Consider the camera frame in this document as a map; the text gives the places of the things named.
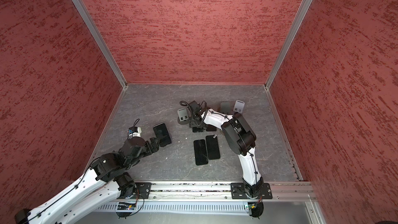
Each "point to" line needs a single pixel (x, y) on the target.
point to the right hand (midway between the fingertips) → (195, 126)
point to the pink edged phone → (210, 128)
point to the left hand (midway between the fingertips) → (152, 146)
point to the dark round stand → (183, 122)
